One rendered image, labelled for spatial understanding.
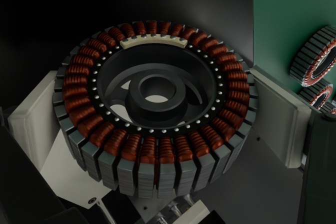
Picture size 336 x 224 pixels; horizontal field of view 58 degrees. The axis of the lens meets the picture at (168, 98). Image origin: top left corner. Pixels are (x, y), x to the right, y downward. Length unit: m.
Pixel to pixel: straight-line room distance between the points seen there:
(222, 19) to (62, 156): 0.20
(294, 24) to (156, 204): 0.32
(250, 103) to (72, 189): 0.22
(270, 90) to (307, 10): 0.35
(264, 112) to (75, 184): 0.21
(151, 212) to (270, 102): 0.27
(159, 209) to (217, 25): 0.23
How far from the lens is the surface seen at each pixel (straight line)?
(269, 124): 0.16
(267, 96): 0.16
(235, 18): 0.33
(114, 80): 0.19
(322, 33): 0.57
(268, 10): 0.41
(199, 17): 0.29
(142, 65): 0.20
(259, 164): 0.54
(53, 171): 0.29
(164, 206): 0.40
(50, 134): 0.16
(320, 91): 0.72
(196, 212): 0.29
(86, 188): 0.34
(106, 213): 0.37
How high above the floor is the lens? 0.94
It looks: 32 degrees down
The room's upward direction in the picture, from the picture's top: 136 degrees clockwise
